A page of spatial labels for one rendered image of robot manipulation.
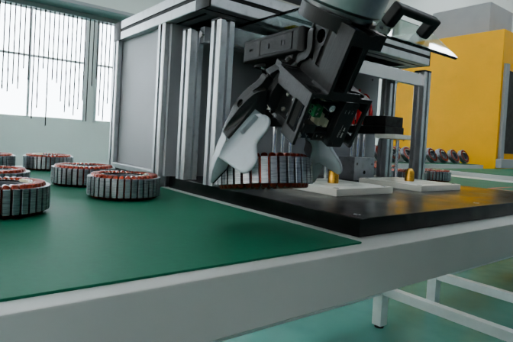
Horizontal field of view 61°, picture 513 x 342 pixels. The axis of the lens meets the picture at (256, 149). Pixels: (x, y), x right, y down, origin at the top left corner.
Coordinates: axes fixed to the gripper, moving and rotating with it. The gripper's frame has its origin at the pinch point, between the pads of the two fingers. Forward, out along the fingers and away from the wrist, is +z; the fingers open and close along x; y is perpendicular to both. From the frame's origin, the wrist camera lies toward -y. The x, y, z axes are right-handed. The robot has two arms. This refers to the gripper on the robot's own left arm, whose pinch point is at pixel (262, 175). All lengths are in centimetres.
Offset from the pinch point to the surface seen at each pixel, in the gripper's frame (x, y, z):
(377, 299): 129, -55, 110
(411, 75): 62, -39, -3
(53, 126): 39, -580, 327
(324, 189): 19.1, -8.9, 9.0
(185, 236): -9.5, 4.0, 4.7
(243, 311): -9.0, 16.0, 1.7
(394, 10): 22.0, -14.0, -19.4
